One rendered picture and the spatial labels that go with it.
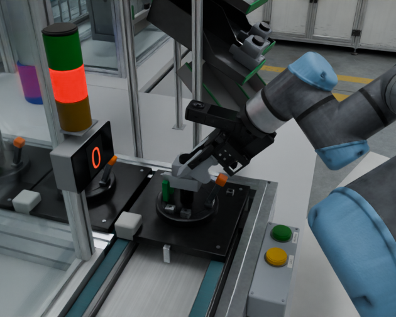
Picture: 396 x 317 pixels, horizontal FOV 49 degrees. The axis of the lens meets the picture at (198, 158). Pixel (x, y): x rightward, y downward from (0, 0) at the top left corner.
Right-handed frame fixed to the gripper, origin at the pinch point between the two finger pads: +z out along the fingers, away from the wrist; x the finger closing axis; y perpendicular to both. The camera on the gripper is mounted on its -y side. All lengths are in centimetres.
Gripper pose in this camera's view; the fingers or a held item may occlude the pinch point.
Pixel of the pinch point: (183, 164)
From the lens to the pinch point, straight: 91.4
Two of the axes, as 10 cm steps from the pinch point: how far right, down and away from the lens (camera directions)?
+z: -6.4, 5.1, 5.8
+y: 7.1, 6.8, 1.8
